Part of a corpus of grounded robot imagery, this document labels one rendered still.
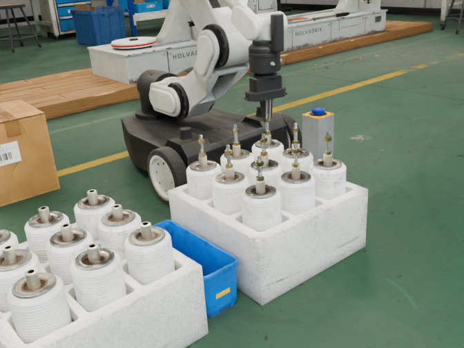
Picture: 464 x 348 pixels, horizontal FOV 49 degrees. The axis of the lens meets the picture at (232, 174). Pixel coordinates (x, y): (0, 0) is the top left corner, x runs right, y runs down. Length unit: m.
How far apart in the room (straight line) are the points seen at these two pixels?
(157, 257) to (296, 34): 3.28
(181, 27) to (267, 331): 2.77
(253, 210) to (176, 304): 0.28
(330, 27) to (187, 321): 3.59
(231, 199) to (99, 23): 4.59
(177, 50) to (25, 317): 2.69
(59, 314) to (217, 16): 1.08
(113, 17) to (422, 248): 4.78
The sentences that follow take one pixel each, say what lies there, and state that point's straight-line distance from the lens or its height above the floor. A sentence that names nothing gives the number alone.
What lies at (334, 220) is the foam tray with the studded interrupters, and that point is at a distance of 1.33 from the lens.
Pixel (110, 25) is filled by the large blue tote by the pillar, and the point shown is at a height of 0.20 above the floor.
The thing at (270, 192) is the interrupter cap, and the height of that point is 0.25.
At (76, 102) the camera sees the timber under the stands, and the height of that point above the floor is 0.06.
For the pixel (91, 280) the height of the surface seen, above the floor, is 0.24.
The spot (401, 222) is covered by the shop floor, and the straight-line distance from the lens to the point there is 1.63.
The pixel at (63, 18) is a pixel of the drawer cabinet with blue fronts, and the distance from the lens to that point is 6.67.
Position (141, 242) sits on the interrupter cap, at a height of 0.25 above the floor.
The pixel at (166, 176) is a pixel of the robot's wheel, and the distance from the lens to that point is 1.73.
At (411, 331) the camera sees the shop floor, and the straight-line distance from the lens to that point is 1.21.
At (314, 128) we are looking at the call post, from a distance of 1.56.
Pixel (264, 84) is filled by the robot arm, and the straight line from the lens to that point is 1.44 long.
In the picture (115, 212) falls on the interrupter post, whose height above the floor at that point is 0.27.
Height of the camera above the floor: 0.76
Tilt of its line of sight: 23 degrees down
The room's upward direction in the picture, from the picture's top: 4 degrees counter-clockwise
